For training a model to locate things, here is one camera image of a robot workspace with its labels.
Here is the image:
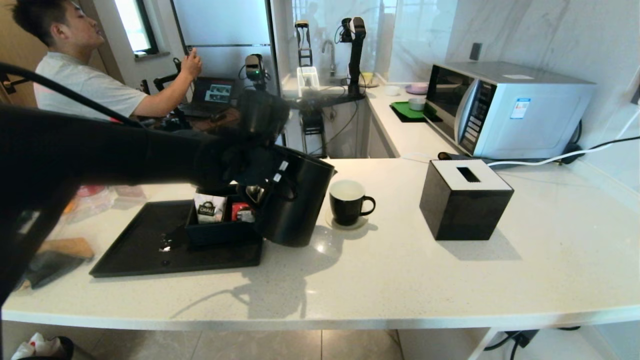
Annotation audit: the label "black electric kettle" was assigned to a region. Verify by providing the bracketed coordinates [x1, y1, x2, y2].
[245, 145, 337, 248]

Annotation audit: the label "white tea bag packet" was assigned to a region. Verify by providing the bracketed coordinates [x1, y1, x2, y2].
[194, 192, 229, 224]

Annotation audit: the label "red coffee sachet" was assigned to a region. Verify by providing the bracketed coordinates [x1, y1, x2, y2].
[231, 202, 256, 223]

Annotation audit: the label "brown wooden desk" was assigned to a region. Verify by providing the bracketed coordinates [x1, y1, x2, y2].
[150, 107, 241, 132]

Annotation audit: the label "black compartment sachet box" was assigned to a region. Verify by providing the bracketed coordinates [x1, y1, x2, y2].
[185, 186, 265, 247]

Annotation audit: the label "black laptop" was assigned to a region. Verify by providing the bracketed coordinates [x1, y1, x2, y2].
[177, 76, 237, 119]

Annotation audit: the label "black mug white inside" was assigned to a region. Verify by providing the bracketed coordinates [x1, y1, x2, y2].
[328, 180, 376, 227]

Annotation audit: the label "round clear coaster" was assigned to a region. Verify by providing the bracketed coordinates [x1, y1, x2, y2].
[325, 210, 370, 232]

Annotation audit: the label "white base cabinet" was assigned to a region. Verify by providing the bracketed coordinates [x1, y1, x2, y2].
[367, 100, 401, 160]

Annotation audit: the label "chrome kitchen faucet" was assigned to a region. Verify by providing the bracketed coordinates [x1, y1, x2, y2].
[322, 40, 337, 78]

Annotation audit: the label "black serving tray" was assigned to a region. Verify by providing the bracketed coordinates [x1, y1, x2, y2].
[89, 199, 266, 279]

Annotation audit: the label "green tray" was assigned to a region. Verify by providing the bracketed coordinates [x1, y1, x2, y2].
[390, 102, 441, 125]

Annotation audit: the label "man in grey t-shirt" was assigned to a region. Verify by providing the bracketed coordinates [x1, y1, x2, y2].
[11, 0, 203, 121]

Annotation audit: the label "black framed window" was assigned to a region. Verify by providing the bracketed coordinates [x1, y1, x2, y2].
[114, 0, 161, 60]

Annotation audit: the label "black tissue box white top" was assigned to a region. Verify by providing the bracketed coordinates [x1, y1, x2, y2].
[419, 160, 514, 242]

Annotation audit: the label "brown cork pad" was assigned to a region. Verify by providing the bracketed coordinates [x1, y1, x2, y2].
[37, 237, 96, 260]

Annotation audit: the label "black cloth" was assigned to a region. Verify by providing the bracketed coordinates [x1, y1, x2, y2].
[20, 250, 91, 291]

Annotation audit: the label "silver microwave oven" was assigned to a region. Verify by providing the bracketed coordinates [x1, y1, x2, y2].
[423, 62, 597, 162]

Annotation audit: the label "black waste bin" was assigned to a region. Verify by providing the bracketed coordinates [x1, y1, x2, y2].
[11, 336, 76, 360]

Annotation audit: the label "white crumpled paper waste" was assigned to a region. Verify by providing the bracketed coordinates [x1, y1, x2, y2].
[12, 332, 63, 360]

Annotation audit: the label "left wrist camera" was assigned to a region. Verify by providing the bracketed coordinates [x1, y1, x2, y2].
[237, 89, 292, 147]

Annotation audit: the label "white wire rack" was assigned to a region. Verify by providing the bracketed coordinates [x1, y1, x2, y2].
[297, 67, 321, 99]

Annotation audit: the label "black clamp frame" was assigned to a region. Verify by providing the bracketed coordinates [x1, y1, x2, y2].
[295, 21, 314, 69]

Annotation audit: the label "white power cable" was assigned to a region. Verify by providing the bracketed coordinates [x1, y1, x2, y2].
[486, 107, 640, 169]

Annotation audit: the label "black plug and cables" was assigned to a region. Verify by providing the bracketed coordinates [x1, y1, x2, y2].
[482, 326, 583, 360]

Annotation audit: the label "black power cable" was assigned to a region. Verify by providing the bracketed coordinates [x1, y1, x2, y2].
[560, 121, 640, 160]

